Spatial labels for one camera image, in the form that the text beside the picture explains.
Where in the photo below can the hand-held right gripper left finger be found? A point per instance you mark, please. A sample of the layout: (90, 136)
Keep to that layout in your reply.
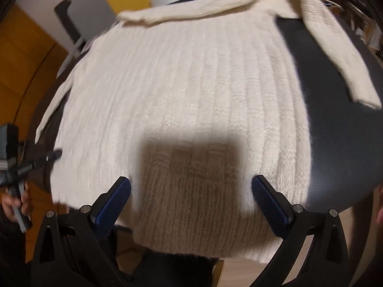
(112, 209)

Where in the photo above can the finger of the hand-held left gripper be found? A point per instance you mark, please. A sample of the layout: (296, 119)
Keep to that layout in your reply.
(49, 157)

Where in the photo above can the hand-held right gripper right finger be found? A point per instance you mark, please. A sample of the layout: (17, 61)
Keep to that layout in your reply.
(269, 206)

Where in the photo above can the white knit sweater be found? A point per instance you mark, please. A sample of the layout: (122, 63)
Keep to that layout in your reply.
(179, 80)

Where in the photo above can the person's left hand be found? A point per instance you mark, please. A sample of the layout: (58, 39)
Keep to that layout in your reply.
(9, 206)

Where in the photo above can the orange wooden wardrobe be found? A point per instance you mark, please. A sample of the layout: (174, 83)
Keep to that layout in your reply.
(24, 65)

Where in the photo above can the person's dark trousers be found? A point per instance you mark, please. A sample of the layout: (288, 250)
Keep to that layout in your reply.
(179, 270)

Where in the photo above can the person's black jacket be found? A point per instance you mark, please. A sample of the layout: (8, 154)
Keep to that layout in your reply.
(12, 260)

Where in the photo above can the rolled black mat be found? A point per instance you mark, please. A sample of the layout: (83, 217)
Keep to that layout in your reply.
(61, 10)

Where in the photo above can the grey yellow blue sofa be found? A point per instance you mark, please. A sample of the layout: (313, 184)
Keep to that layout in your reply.
(89, 12)

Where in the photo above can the wooden shelf with items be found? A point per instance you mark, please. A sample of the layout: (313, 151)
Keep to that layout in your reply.
(359, 21)

